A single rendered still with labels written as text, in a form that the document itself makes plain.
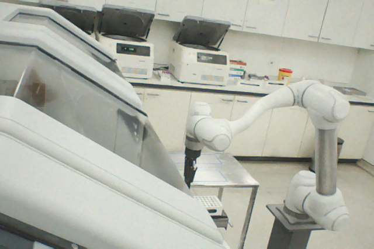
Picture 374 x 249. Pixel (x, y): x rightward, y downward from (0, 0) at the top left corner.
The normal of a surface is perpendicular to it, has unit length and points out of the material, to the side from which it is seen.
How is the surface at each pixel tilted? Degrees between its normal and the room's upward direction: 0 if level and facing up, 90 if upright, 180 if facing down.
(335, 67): 90
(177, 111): 90
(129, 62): 90
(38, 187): 29
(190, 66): 90
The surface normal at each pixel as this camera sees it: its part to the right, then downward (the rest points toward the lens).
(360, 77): -0.95, -0.05
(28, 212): 0.28, 0.35
